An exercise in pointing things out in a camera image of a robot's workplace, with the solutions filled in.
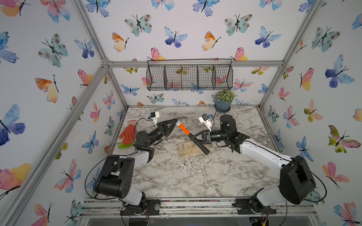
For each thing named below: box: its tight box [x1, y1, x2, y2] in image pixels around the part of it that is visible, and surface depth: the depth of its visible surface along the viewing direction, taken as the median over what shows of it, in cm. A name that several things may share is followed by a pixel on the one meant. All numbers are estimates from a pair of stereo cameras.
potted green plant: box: [213, 89, 236, 114], surface depth 111 cm
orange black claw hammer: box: [175, 116, 211, 156], surface depth 72 cm
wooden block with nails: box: [178, 140, 210, 157], surface depth 93 cm
